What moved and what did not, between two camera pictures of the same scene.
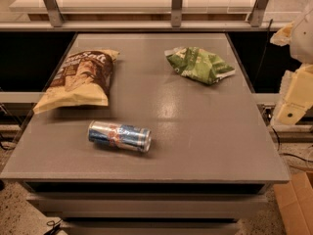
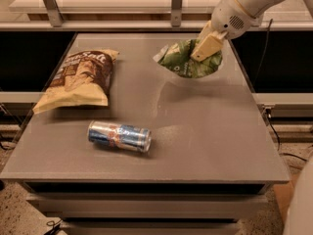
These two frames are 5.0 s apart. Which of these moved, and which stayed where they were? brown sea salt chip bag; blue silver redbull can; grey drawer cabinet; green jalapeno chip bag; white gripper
Moved: white gripper; green jalapeno chip bag
Stayed: brown sea salt chip bag; blue silver redbull can; grey drawer cabinet
